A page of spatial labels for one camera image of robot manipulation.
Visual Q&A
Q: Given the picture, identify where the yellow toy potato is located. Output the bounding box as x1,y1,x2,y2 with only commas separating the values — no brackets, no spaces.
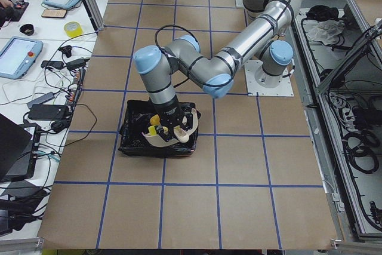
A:
150,114,161,125

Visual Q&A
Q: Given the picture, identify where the white crumpled cloth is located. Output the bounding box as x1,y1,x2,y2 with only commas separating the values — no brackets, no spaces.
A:
307,20,345,45

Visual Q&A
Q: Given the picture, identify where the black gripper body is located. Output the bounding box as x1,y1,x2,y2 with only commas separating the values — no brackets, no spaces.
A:
153,99,186,131

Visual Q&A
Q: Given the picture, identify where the black power adapter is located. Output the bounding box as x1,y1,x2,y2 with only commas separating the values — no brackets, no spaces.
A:
28,104,69,121

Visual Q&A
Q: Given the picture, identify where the blue teach pendant near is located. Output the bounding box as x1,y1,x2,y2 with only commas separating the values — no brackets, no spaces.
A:
1,36,44,79

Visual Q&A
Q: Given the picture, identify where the black power strip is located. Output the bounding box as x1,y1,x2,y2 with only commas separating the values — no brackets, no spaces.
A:
65,67,86,109

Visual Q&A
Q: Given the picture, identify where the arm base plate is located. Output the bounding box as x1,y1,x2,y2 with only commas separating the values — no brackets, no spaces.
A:
244,60,294,97

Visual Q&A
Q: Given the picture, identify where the yellow green sponge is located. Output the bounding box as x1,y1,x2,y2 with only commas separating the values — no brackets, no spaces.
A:
148,125,157,136

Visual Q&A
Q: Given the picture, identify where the bin with black bag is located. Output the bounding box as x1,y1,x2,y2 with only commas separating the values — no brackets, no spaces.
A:
119,100,201,158

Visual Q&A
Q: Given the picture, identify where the beige plastic dustpan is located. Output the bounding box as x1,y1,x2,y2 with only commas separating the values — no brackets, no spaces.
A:
142,108,198,148

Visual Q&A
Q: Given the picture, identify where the black laptop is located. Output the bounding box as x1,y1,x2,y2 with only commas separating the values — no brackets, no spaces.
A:
1,115,41,183

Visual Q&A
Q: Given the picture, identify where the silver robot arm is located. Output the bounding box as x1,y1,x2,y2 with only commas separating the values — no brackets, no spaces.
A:
133,0,301,147

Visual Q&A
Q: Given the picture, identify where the brown wooden phone case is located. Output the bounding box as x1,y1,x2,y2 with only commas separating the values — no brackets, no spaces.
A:
41,9,67,19

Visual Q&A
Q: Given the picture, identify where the yellow tape roll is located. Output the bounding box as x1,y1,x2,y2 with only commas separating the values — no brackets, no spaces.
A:
64,21,83,38

